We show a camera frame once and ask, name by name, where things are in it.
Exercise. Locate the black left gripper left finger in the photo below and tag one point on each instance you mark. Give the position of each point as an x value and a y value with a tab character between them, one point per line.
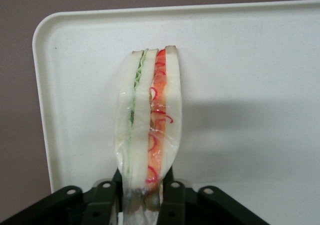
82	205

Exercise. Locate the cream rectangular plastic tray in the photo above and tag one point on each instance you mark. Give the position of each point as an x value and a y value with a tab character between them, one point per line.
237	85

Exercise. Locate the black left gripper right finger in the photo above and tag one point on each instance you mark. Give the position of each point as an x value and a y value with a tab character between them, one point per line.
195	205

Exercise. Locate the triangular sandwich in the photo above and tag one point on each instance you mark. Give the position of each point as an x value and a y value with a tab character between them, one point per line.
147	115

